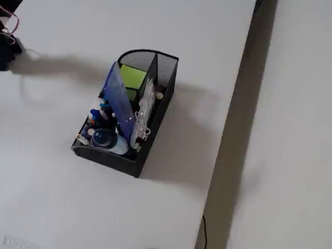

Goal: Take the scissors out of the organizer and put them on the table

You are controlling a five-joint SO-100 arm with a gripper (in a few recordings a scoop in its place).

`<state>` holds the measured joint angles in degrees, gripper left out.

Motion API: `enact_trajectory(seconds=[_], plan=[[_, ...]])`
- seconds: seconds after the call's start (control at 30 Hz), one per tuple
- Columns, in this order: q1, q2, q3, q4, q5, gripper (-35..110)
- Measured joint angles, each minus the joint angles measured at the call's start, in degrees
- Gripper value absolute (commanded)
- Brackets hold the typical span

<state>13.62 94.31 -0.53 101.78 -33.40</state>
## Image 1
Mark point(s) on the white marker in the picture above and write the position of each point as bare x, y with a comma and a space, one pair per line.
82, 138

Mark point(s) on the black mesh desk organizer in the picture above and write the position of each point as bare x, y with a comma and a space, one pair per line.
155, 124

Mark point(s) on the green sticky note pad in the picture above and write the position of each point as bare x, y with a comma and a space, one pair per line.
133, 76

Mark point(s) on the navy and light-blue tube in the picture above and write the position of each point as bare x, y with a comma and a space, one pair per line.
103, 137

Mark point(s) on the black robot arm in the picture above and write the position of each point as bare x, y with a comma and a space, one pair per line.
6, 54

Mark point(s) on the blue pen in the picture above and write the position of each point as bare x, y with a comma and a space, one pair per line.
99, 115

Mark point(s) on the small beige piece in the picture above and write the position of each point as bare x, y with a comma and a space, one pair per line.
159, 96

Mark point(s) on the translucent blue ruler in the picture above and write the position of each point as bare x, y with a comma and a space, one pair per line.
118, 103

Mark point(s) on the white sheet with grey print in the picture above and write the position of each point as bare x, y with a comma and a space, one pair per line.
15, 242

